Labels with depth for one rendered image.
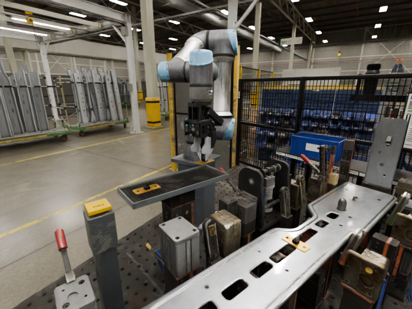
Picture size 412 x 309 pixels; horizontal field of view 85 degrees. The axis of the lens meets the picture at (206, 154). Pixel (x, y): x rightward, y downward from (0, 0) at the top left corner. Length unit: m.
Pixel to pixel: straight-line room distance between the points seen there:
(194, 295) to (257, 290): 0.16
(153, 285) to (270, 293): 0.56
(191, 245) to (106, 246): 0.25
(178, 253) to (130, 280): 0.53
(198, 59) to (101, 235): 0.58
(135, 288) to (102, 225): 0.45
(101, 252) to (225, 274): 0.36
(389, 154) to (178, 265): 1.11
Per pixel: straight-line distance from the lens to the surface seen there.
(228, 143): 3.44
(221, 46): 1.18
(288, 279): 0.70
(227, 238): 0.74
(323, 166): 1.19
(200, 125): 0.73
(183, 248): 0.63
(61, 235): 0.69
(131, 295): 1.08
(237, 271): 0.69
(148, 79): 8.68
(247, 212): 0.83
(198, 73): 0.74
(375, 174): 1.43
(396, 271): 1.19
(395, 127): 1.37
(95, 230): 0.72
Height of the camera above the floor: 1.48
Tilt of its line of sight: 17 degrees down
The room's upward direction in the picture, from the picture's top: straight up
